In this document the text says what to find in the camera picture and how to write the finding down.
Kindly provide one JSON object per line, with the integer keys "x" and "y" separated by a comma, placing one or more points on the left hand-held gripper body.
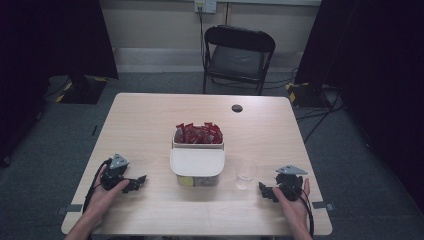
{"x": 115, "y": 173}

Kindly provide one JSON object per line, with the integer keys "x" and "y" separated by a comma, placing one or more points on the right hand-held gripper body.
{"x": 290, "y": 183}

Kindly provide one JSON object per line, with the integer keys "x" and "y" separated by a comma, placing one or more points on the clear glass cup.
{"x": 246, "y": 175}

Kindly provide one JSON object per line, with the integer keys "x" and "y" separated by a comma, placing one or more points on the white storage box with lid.
{"x": 197, "y": 161}

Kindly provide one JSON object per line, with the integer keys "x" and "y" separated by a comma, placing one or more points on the person's right hand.
{"x": 296, "y": 210}

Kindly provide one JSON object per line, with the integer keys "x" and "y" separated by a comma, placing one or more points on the person's left hand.
{"x": 103, "y": 200}

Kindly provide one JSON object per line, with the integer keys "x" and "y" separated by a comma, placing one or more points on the grey tape strip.
{"x": 71, "y": 209}
{"x": 322, "y": 205}

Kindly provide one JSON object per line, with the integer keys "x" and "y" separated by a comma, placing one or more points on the pile of red packets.
{"x": 198, "y": 135}

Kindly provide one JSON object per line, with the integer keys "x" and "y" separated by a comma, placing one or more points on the black stand base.
{"x": 305, "y": 95}
{"x": 83, "y": 91}

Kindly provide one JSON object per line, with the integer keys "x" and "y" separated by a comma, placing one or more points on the black folding chair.
{"x": 238, "y": 58}

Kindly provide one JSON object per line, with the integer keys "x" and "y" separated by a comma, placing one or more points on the black curtain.
{"x": 50, "y": 36}
{"x": 373, "y": 50}

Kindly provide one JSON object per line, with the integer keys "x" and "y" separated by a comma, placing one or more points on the white wall socket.
{"x": 205, "y": 6}

